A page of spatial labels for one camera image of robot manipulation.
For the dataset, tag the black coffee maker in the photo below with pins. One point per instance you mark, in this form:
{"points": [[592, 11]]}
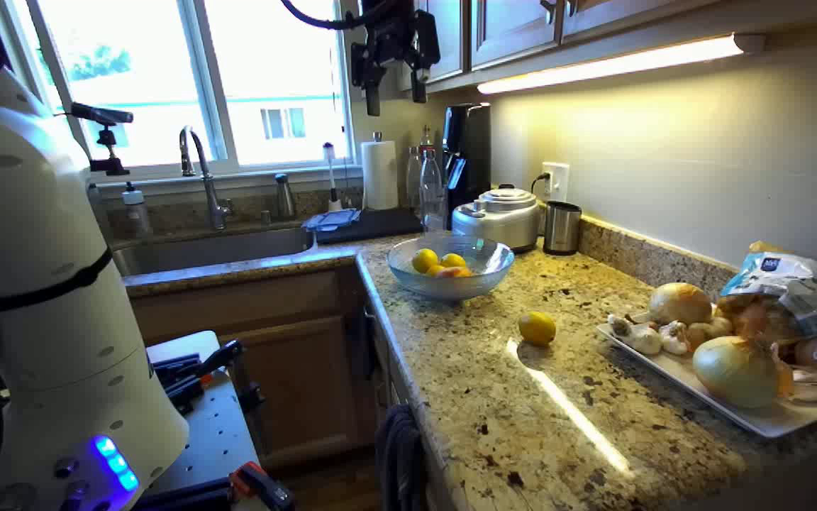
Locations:
{"points": [[467, 157]]}

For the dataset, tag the soap dispenser bottle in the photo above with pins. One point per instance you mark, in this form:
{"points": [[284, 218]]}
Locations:
{"points": [[134, 210]]}

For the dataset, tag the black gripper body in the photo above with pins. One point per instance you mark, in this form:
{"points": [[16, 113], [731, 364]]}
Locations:
{"points": [[395, 29]]}

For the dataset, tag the white mushroom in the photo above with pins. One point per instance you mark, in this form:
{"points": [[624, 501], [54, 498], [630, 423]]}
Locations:
{"points": [[677, 339], [622, 325], [647, 340]]}

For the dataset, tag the small yellow onion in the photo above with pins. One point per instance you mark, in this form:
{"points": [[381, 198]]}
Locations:
{"points": [[683, 302]]}

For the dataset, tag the small yellow fruit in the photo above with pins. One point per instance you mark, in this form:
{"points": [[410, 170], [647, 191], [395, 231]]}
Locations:
{"points": [[453, 258]]}

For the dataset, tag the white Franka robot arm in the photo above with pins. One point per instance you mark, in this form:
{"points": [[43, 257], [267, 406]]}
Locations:
{"points": [[29, 237]]}

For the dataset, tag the white rice cooker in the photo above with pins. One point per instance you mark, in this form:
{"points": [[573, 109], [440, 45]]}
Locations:
{"points": [[504, 215]]}

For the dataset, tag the yellow lemon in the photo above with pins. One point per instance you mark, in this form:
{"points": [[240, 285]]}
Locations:
{"points": [[427, 258], [537, 327]]}

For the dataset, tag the dish brush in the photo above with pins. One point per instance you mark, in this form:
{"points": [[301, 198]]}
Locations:
{"points": [[329, 174]]}

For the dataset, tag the stainless steel mug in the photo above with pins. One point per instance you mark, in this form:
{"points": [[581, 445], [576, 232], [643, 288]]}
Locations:
{"points": [[562, 227]]}

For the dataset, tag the black camera on stand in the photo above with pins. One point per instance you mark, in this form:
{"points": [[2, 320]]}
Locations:
{"points": [[105, 136]]}

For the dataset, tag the wooden lower cabinet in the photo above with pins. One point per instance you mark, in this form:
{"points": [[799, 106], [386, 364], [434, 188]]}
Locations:
{"points": [[267, 369]]}

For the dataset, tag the under-cabinet light strip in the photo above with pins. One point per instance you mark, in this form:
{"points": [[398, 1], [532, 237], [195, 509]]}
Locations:
{"points": [[616, 63]]}

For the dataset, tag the brown onion under bag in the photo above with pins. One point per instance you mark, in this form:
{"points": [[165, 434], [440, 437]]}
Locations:
{"points": [[752, 319]]}

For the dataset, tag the orange fruit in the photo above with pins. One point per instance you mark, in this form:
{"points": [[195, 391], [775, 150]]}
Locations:
{"points": [[456, 274]]}

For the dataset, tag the white garlic bulb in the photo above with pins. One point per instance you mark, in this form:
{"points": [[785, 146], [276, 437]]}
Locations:
{"points": [[810, 383]]}

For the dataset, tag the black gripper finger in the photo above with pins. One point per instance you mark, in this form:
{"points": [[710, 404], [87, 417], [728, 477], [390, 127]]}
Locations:
{"points": [[422, 80], [372, 88]]}

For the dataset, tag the steel kitchen sink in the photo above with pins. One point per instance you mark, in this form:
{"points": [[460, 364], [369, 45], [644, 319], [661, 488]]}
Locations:
{"points": [[212, 249]]}

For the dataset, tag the brown mushroom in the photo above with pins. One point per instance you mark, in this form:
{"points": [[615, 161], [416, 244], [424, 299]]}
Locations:
{"points": [[705, 329]]}

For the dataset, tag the white wall outlet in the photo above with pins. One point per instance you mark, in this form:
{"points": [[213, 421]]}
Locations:
{"points": [[558, 178]]}

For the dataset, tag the grey robot base cart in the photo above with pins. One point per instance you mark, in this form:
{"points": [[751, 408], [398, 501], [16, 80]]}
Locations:
{"points": [[205, 427]]}

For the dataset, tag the plastic produce bag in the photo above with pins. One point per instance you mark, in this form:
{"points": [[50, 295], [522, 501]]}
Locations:
{"points": [[796, 285]]}

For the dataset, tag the large yellow onion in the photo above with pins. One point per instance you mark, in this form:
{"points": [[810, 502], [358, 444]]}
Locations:
{"points": [[738, 369]]}

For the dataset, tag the black drying mat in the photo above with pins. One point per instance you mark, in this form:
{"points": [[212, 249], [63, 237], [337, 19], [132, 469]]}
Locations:
{"points": [[361, 224]]}

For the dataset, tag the chrome kitchen faucet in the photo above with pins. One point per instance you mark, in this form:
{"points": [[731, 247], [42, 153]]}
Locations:
{"points": [[205, 178]]}

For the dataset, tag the white framed window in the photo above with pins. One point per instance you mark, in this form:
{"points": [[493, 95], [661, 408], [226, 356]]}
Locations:
{"points": [[190, 86]]}

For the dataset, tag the wooden upper cabinets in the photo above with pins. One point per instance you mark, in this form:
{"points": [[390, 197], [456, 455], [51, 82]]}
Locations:
{"points": [[511, 29]]}

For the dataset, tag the white paper towel roll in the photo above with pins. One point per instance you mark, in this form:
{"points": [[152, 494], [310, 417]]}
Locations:
{"points": [[378, 174]]}

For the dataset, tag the dark hanging towel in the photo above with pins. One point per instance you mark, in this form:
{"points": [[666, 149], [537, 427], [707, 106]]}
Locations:
{"points": [[398, 462]]}

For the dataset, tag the clear glass bowl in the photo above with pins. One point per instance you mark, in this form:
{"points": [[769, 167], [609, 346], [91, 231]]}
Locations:
{"points": [[483, 271]]}

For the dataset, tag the white rectangular tray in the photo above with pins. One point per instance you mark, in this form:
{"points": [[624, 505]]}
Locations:
{"points": [[683, 377]]}

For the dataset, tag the orange black clamp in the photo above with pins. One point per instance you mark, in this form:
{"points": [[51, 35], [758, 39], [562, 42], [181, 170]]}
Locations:
{"points": [[261, 482]]}

